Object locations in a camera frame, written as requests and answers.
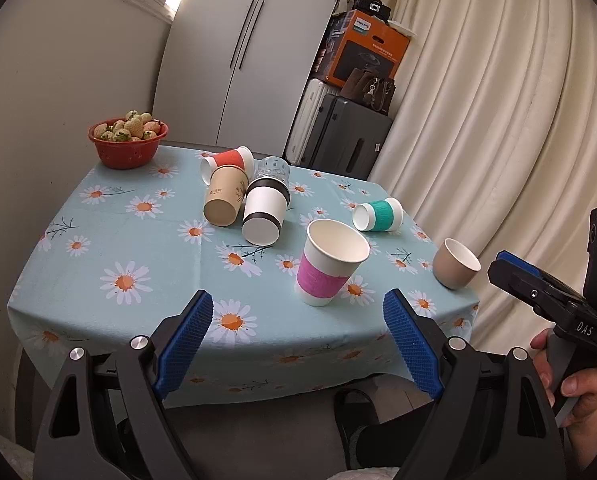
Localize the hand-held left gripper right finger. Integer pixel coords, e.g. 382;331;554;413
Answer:
382;288;567;480

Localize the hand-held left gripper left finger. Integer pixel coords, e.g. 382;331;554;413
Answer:
32;289;214;480

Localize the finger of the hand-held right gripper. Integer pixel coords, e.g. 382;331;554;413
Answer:
487;258;582;322
496;251;588;307

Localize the person's right forearm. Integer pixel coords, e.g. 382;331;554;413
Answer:
567;430;597;480

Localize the small beige cup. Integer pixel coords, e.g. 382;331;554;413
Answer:
432;238;482;290

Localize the pink sleeve paper cup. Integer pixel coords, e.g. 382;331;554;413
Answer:
295;218;371;308

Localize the teal sleeve paper cup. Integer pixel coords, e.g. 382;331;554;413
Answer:
353;198;404;233

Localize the brown kraft paper cup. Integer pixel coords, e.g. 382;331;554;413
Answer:
203;165;250;226

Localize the white cup with black bands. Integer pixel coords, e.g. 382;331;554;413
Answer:
242;177;291;247

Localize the red sleeve paper cup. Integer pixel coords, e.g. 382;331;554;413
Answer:
200;146;255;186

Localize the clear glass cup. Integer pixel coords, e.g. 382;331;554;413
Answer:
252;156;292;196

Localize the person's right hand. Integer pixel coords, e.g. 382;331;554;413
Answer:
530;329;597;441

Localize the black slipper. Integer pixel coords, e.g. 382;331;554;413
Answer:
333;387;405;472

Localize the person's black-socked foot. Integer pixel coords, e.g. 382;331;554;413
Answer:
349;407;432;472

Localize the blue daisy tablecloth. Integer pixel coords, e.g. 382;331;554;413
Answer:
7;144;481;409

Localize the cream curtain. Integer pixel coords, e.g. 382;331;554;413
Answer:
367;0;597;361

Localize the red colander bowl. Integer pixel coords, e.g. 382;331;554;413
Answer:
88;119;170;170

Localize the dark grey suitcase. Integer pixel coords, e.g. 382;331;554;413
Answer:
306;92;395;181

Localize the brown handbag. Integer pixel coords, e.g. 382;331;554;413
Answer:
339;67;397;116

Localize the pile of pale strawberries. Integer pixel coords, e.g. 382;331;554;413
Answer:
93;109;162;142

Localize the white suitcase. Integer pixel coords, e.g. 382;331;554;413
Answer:
284;78;330;166

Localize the orange cardboard box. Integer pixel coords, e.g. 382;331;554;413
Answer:
315;9;411;90

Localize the white wardrobe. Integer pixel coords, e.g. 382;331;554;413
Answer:
152;0;355;162

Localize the black camera bag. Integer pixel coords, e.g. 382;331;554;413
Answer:
352;0;393;22

